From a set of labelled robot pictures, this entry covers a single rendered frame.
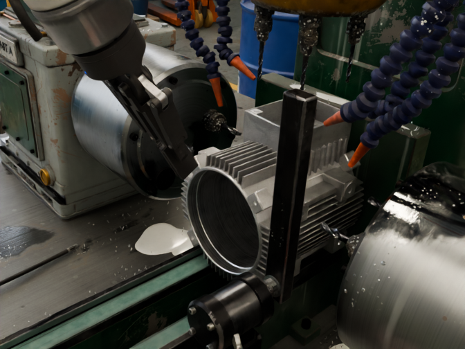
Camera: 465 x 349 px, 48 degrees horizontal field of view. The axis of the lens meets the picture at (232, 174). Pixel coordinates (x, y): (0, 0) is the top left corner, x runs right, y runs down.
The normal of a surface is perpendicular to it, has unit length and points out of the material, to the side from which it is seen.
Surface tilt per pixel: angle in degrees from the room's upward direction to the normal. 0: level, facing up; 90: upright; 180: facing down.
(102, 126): 77
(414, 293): 66
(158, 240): 0
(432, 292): 58
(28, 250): 0
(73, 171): 90
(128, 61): 93
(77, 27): 107
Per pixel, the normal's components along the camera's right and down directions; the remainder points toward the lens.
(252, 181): 0.66, 0.36
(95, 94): -0.61, -0.22
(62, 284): 0.05, -0.87
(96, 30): 0.41, 0.59
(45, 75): -0.74, 0.29
